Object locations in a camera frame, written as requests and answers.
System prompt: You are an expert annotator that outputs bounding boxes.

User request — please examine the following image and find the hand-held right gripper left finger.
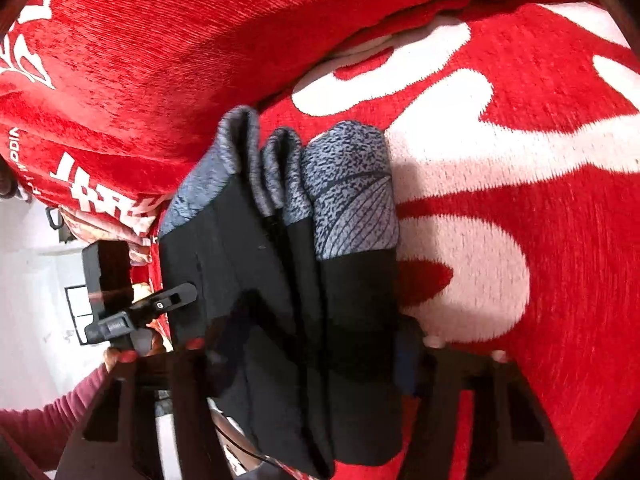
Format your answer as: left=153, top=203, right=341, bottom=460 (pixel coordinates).
left=55, top=339, right=236, bottom=480

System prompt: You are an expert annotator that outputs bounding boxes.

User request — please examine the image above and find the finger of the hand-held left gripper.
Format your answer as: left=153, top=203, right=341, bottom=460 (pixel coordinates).
left=84, top=282, right=199, bottom=345

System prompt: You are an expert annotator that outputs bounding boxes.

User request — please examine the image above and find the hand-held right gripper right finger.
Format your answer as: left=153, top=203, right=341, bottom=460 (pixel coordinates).
left=396, top=320, right=573, bottom=480

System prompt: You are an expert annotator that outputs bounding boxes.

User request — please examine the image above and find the black pants grey waistband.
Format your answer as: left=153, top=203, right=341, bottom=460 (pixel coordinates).
left=157, top=105, right=406, bottom=479

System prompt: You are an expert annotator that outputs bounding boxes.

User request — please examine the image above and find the person's left forearm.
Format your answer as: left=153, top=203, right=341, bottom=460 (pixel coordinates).
left=0, top=362, right=112, bottom=472

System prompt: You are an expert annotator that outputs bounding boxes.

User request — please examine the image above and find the person's left hand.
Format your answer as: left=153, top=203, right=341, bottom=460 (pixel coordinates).
left=102, top=327, right=168, bottom=368

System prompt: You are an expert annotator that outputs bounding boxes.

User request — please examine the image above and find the grey striped cloth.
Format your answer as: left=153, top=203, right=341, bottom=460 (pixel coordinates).
left=0, top=157, right=32, bottom=204

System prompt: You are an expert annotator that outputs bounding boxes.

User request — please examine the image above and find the red bed cover white pattern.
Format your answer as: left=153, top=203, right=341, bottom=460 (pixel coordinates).
left=257, top=0, right=640, bottom=480

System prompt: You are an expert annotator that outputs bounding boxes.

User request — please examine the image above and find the red quilt small white print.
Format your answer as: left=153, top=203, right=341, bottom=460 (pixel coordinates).
left=0, top=0, right=576, bottom=241

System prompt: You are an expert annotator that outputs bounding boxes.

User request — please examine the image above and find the black cable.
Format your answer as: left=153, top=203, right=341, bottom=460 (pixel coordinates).
left=210, top=410, right=283, bottom=467

